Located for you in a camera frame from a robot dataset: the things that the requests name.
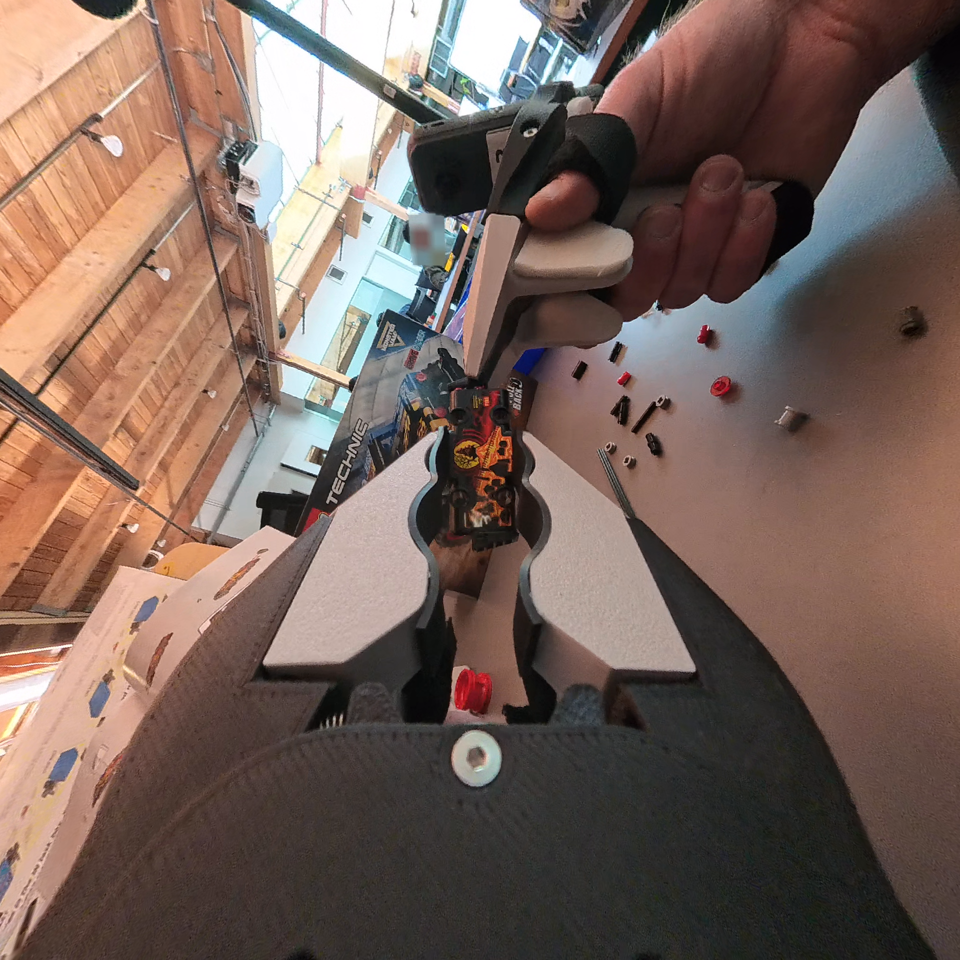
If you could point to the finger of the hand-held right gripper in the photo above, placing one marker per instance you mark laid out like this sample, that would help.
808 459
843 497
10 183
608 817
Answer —
491 292

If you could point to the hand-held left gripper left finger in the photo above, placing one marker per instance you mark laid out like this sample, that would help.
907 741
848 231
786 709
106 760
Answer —
352 585

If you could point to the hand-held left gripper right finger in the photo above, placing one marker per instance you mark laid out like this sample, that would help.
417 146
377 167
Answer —
600 592

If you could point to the flame-printed black toy panel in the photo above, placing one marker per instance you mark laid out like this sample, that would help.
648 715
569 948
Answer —
480 457

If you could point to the grey desk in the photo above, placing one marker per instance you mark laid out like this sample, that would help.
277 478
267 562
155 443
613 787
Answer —
825 525

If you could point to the person's right hand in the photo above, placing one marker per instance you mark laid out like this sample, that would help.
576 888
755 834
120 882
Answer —
750 90

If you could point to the long black axle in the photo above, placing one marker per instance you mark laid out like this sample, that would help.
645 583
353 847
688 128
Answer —
616 484

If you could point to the small red wheel hub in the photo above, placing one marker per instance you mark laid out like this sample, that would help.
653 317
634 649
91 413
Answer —
472 690

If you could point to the black metal pole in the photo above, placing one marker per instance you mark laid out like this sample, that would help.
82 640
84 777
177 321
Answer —
337 56

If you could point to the printed toy set box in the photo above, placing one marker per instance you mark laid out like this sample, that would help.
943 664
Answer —
375 420

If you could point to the black angled connector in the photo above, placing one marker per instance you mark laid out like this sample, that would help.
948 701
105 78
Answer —
621 409

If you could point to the short black axle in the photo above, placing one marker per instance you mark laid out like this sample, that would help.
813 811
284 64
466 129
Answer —
645 417

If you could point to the white ceiling unit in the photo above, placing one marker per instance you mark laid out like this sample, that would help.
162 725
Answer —
262 176

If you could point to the small red ribbed piece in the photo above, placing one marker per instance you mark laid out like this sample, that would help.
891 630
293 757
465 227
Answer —
721 387

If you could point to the dark metal bushing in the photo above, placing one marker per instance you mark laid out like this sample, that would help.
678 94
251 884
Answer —
911 321

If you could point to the black ceiling rail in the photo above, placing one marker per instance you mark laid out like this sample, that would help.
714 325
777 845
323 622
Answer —
67 439

